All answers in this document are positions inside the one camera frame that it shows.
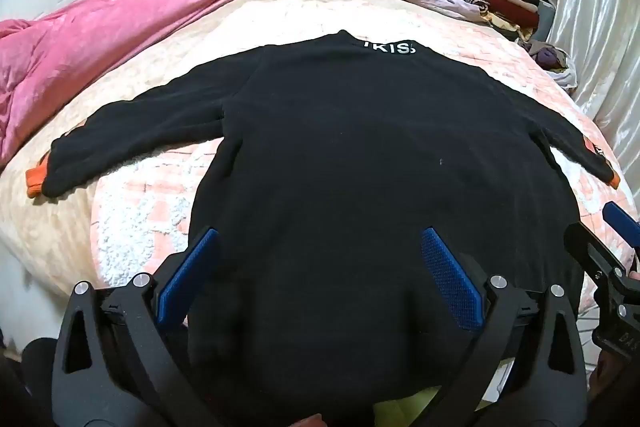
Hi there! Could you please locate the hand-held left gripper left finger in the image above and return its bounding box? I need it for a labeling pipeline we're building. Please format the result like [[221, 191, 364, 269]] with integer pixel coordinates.
[[50, 228, 222, 427]]

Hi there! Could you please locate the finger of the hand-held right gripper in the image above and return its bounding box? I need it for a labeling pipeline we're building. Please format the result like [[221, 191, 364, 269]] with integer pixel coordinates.
[[563, 222, 640, 308], [601, 202, 640, 254]]

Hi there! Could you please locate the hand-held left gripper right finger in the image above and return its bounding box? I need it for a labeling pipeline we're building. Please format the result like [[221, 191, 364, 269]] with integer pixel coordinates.
[[421, 227, 589, 427]]

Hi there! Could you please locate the black sweater with orange cuffs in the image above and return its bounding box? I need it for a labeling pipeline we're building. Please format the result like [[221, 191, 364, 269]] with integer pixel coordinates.
[[26, 28, 621, 427]]

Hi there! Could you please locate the orange white checkered blanket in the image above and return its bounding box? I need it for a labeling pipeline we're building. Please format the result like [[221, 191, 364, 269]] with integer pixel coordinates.
[[90, 2, 625, 308]]

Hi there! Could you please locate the yellow-green cloth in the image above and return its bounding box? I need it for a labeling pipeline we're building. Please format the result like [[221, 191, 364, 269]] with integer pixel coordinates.
[[372, 384, 443, 427]]

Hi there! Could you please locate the purple brown crumpled garment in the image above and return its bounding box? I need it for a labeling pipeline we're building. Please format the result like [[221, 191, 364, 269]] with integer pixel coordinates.
[[517, 38, 576, 72]]

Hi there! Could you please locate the white satin curtain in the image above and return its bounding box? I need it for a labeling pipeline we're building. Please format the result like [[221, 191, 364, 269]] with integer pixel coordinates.
[[542, 0, 640, 190]]

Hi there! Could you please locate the pink quilt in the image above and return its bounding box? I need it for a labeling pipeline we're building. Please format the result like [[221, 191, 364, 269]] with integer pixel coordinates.
[[0, 0, 294, 168]]

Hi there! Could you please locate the beige fleece blanket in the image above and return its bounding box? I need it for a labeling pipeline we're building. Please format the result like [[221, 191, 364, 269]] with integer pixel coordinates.
[[0, 0, 551, 300]]

